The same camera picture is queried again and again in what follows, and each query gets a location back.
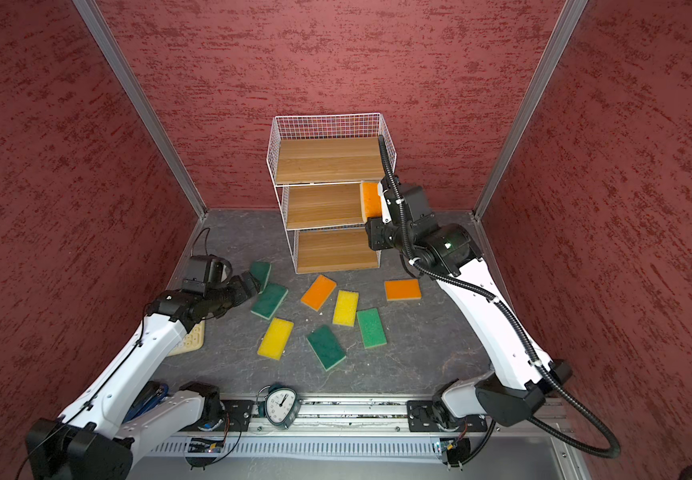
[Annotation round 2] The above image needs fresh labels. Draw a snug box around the dark green sponge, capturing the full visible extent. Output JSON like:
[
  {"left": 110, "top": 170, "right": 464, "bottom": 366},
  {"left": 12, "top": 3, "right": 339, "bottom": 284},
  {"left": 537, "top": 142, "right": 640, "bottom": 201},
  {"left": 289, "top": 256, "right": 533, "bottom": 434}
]
[
  {"left": 307, "top": 325, "right": 346, "bottom": 371},
  {"left": 251, "top": 283, "right": 289, "bottom": 321},
  {"left": 250, "top": 261, "right": 272, "bottom": 293}
]

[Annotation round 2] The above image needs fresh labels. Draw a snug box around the orange sponge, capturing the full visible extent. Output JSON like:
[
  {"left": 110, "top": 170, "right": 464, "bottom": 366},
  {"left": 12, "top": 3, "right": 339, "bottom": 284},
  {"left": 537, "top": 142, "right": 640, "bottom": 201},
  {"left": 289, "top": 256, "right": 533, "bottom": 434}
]
[
  {"left": 360, "top": 182, "right": 383, "bottom": 223},
  {"left": 384, "top": 279, "right": 422, "bottom": 301},
  {"left": 301, "top": 275, "right": 337, "bottom": 311}
]

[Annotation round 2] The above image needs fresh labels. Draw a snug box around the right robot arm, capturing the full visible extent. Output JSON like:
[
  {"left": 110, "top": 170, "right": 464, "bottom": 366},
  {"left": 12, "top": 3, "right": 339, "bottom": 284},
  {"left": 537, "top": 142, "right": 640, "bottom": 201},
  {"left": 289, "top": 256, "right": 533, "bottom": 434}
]
[{"left": 360, "top": 182, "right": 572, "bottom": 426}]

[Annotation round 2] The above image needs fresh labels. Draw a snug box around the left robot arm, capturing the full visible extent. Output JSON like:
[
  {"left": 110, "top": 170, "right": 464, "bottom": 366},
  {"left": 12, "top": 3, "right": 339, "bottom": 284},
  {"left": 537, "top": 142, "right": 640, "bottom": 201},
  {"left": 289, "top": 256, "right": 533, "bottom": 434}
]
[{"left": 23, "top": 272, "right": 261, "bottom": 479}]

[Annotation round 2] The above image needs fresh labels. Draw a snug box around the cream calculator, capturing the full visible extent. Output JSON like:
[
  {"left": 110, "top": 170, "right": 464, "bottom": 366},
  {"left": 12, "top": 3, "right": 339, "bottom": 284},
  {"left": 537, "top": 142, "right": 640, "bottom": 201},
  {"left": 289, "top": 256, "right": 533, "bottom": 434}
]
[{"left": 168, "top": 322, "right": 206, "bottom": 357}]

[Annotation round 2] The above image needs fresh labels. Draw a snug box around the yellow sponge lower left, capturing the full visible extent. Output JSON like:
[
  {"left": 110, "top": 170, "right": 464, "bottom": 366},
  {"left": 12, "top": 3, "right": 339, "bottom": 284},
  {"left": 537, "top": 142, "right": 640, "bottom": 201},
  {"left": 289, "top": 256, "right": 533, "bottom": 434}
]
[{"left": 257, "top": 318, "right": 294, "bottom": 360}]

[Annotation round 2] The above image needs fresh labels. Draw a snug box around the yellow sponge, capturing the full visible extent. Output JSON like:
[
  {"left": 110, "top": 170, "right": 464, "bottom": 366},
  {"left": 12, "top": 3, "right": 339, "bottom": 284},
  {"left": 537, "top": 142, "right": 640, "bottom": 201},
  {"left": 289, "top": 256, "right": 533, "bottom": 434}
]
[
  {"left": 257, "top": 318, "right": 294, "bottom": 360},
  {"left": 333, "top": 290, "right": 359, "bottom": 327}
]

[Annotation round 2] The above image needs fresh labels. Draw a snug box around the yellow sponge centre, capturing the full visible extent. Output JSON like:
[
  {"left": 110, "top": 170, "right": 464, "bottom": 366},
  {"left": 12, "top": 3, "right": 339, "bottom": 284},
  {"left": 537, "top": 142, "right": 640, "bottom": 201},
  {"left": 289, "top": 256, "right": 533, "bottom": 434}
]
[{"left": 333, "top": 290, "right": 359, "bottom": 327}]

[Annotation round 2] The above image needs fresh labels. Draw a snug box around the blue stapler tool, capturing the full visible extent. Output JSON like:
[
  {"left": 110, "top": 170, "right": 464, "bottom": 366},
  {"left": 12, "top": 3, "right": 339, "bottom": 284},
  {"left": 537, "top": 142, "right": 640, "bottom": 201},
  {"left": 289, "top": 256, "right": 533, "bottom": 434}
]
[{"left": 124, "top": 380, "right": 169, "bottom": 423}]

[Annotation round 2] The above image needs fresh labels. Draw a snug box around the light green sponge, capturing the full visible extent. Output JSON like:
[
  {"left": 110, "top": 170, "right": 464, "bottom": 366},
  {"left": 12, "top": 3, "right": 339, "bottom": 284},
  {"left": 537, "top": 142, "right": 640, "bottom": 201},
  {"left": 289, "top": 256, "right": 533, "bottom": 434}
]
[{"left": 357, "top": 308, "right": 388, "bottom": 349}]

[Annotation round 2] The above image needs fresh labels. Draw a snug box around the green analog clock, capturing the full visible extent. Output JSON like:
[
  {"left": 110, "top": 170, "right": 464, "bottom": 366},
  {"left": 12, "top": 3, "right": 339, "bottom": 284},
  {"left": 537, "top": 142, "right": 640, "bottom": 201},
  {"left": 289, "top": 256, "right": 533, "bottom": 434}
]
[{"left": 259, "top": 384, "right": 302, "bottom": 429}]

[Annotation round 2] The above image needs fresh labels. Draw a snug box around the left circuit board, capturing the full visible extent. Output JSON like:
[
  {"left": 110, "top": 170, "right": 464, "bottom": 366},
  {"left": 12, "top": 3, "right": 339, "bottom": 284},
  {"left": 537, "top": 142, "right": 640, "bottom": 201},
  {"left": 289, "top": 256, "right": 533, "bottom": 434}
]
[{"left": 187, "top": 438, "right": 225, "bottom": 454}]

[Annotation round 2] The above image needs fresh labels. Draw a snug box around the circuit board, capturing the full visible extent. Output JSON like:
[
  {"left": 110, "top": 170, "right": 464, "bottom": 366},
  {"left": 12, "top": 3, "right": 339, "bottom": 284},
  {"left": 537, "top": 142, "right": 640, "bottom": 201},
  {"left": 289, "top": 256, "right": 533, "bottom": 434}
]
[
  {"left": 438, "top": 438, "right": 472, "bottom": 468},
  {"left": 187, "top": 438, "right": 225, "bottom": 454}
]

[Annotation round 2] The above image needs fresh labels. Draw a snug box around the right circuit board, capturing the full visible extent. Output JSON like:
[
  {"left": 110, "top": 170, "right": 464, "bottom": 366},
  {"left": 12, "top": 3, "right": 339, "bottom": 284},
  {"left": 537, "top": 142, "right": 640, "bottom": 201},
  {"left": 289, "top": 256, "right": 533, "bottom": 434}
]
[{"left": 438, "top": 438, "right": 472, "bottom": 468}]

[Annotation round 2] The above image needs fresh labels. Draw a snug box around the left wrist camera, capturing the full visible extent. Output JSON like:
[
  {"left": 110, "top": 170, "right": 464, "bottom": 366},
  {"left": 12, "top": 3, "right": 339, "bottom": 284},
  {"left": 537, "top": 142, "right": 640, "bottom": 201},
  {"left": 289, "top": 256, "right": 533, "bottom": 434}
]
[{"left": 181, "top": 254, "right": 233, "bottom": 295}]

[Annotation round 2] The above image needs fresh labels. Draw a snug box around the white wire wooden shelf rack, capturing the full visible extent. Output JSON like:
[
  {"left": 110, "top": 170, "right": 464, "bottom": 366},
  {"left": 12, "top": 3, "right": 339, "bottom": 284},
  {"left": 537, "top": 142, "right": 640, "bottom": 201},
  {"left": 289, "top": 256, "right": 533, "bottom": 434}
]
[{"left": 266, "top": 112, "right": 396, "bottom": 274}]

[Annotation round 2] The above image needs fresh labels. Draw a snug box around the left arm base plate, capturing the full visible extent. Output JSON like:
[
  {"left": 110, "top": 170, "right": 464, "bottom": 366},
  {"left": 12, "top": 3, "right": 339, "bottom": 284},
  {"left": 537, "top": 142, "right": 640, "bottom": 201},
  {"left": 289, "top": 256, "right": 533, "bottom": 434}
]
[{"left": 196, "top": 398, "right": 255, "bottom": 432}]

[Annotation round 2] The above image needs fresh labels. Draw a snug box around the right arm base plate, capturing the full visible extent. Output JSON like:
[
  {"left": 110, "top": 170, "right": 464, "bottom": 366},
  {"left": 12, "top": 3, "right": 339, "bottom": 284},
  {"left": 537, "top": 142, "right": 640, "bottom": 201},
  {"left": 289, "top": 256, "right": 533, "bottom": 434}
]
[{"left": 406, "top": 400, "right": 488, "bottom": 433}]

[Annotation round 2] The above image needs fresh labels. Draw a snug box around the right black corrugated cable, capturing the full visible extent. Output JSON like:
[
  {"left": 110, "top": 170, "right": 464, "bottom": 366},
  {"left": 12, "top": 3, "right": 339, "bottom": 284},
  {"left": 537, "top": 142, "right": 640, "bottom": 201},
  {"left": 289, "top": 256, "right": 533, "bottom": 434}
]
[{"left": 377, "top": 135, "right": 622, "bottom": 460}]

